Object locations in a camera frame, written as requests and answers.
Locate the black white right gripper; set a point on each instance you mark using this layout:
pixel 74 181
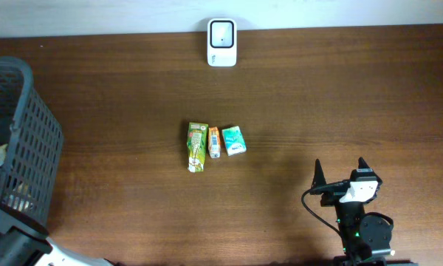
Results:
pixel 332 188

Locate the teal tissue pack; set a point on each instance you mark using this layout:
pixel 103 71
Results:
pixel 234 140

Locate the small orange drink carton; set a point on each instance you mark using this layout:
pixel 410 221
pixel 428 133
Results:
pixel 214 146

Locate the green juice carton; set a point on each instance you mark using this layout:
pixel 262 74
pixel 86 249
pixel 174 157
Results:
pixel 197 146

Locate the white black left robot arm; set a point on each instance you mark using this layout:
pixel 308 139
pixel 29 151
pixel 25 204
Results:
pixel 24 242

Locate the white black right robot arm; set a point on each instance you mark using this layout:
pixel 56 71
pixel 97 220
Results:
pixel 366 237

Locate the white barcode scanner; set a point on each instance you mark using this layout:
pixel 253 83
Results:
pixel 222 42

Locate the grey plastic lattice basket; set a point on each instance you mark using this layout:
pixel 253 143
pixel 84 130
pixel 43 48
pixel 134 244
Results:
pixel 34 141

